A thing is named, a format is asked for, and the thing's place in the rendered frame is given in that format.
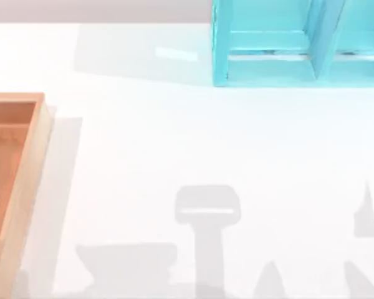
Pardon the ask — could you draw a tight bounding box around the light blue rack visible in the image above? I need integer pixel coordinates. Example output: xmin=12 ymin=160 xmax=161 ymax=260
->
xmin=211 ymin=0 xmax=374 ymax=89

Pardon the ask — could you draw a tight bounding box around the shallow salmon-coloured box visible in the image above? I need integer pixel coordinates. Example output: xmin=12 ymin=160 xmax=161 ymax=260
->
xmin=0 ymin=92 xmax=54 ymax=299

